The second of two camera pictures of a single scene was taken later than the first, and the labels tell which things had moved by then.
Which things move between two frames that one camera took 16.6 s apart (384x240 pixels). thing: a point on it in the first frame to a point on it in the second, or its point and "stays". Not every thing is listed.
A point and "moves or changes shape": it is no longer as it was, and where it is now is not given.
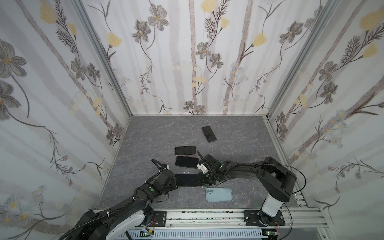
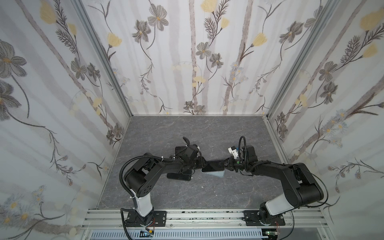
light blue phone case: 219,194 moves or changes shape
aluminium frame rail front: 301,218 stays
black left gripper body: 172,185 to 198,163
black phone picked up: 183,150 stays
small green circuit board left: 143,234 stays
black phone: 208,133 moves or changes shape
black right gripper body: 208,163 to 229,163
